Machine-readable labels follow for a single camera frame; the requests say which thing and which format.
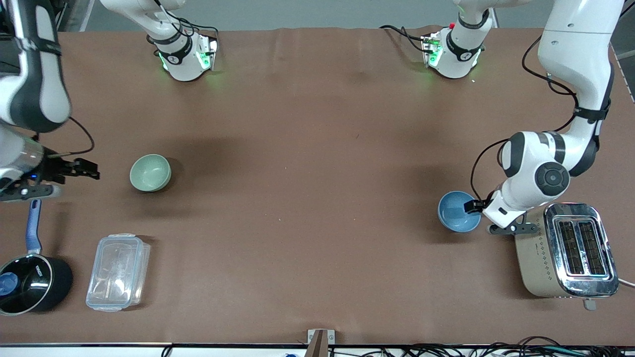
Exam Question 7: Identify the blue ceramic bowl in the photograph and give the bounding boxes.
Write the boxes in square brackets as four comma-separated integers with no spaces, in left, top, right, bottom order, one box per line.
[438,191,482,234]

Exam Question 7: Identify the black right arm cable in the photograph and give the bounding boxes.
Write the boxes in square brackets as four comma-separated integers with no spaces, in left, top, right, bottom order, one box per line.
[47,0,219,159]

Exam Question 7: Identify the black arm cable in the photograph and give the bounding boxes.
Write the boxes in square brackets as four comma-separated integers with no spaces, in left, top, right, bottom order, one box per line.
[470,34,580,205]
[47,0,219,159]

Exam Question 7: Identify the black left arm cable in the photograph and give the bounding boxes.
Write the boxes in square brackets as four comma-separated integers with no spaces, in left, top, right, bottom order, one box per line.
[470,34,580,205]

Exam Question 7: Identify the black left base cable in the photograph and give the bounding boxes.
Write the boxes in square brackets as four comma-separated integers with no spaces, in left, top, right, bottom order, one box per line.
[379,24,428,53]

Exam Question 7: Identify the clear plastic food container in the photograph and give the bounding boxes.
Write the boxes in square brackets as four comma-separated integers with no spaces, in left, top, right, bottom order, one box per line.
[85,233,151,313]

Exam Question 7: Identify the brown table cover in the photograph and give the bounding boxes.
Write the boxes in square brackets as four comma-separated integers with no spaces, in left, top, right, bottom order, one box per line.
[0,27,635,347]

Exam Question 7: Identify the green ceramic bowl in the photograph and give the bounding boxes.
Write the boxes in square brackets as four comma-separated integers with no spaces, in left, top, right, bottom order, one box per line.
[129,154,173,193]

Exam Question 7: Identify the metal table clamp bracket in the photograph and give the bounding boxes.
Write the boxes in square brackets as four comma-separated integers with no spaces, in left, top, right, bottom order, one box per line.
[307,329,336,357]

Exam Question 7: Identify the aluminium frame profile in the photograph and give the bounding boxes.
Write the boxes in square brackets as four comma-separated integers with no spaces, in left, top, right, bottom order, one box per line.
[54,0,70,31]

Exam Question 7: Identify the black saucepan with blue handle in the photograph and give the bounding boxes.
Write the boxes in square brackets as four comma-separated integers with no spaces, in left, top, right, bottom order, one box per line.
[0,198,74,316]

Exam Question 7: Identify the tangled black floor cables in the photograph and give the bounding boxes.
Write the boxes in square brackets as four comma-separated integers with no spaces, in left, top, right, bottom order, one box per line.
[327,336,635,357]

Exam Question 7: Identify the beige and chrome toaster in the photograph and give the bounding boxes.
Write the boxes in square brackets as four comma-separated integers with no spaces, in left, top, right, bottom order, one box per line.
[513,202,620,311]

